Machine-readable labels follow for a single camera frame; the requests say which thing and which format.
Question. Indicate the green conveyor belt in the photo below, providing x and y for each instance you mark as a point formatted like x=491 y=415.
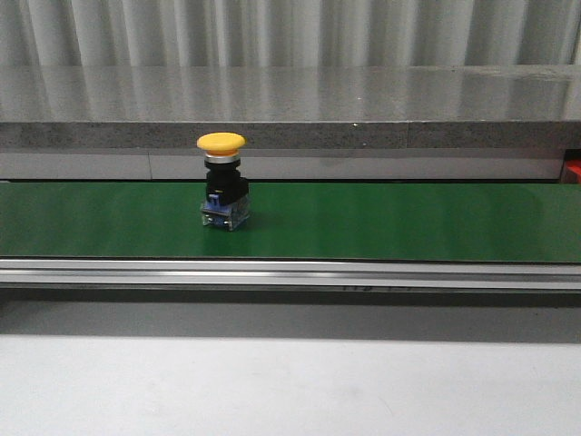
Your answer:
x=474 y=222

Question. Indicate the aluminium conveyor rail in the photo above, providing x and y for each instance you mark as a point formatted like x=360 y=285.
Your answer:
x=353 y=276

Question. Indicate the grey granite counter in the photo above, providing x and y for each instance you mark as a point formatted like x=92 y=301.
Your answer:
x=363 y=123

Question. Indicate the white pleated curtain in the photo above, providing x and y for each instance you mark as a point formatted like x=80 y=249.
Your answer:
x=289 y=33

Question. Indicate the red plastic tray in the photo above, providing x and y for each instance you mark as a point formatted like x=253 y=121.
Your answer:
x=571 y=172

